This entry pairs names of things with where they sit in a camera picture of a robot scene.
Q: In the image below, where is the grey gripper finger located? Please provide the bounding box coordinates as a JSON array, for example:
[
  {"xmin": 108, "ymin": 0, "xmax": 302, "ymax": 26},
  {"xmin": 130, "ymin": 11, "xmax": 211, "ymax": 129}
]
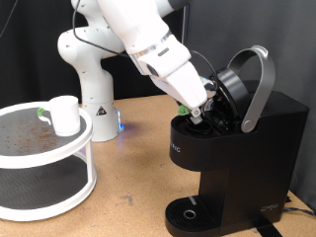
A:
[{"xmin": 188, "ymin": 106, "xmax": 204, "ymax": 125}]

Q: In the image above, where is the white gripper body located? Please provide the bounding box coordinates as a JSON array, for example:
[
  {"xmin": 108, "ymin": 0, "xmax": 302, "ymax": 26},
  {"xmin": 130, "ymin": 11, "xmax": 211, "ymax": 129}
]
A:
[{"xmin": 149, "ymin": 60, "xmax": 209, "ymax": 112}]

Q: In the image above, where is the coffee pod with green lid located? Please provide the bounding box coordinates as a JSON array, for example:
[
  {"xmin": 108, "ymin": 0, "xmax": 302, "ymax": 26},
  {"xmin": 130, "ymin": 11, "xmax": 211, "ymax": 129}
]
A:
[{"xmin": 177, "ymin": 104, "xmax": 193, "ymax": 117}]

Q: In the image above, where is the black Keurig coffee machine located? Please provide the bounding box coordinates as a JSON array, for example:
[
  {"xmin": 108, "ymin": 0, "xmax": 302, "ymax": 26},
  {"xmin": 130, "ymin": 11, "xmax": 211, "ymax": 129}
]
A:
[{"xmin": 164, "ymin": 44, "xmax": 310, "ymax": 237}]

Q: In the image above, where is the white mug with green handle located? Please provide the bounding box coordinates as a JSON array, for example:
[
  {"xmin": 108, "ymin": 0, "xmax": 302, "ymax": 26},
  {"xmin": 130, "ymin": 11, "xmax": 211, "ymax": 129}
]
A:
[{"xmin": 37, "ymin": 95, "xmax": 82, "ymax": 137}]

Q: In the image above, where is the black tape strip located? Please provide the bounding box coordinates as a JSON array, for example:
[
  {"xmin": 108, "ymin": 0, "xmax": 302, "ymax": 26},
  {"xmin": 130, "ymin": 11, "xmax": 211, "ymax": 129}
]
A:
[{"xmin": 251, "ymin": 215, "xmax": 284, "ymax": 237}]

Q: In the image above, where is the black backdrop curtain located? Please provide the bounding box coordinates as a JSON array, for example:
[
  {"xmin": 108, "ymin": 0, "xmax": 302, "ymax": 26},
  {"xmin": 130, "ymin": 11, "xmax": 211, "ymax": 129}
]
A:
[{"xmin": 0, "ymin": 0, "xmax": 186, "ymax": 110}]

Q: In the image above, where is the white two-tier turntable stand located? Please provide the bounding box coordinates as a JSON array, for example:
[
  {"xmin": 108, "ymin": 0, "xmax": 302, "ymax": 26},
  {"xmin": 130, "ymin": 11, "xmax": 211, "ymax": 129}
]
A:
[{"xmin": 0, "ymin": 101, "xmax": 98, "ymax": 222}]

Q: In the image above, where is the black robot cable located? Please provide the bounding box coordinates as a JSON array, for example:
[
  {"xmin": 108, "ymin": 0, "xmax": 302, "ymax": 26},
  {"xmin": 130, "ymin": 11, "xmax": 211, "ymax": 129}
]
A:
[{"xmin": 72, "ymin": 0, "xmax": 219, "ymax": 90}]

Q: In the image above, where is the braided power cable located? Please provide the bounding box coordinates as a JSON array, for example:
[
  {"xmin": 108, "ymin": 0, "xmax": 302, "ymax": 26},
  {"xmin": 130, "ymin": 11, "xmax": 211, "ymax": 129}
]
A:
[{"xmin": 281, "ymin": 205, "xmax": 316, "ymax": 217}]

